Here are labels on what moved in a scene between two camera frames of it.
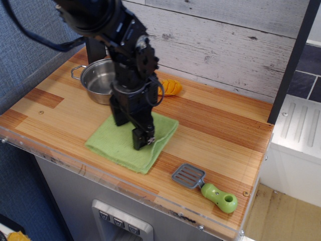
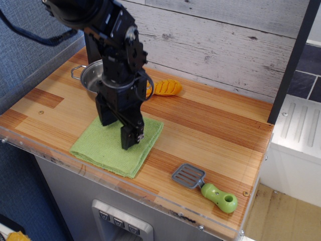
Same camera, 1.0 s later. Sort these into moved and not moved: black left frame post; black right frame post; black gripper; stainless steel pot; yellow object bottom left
Moved: black gripper
Not moved: black left frame post; stainless steel pot; yellow object bottom left; black right frame post
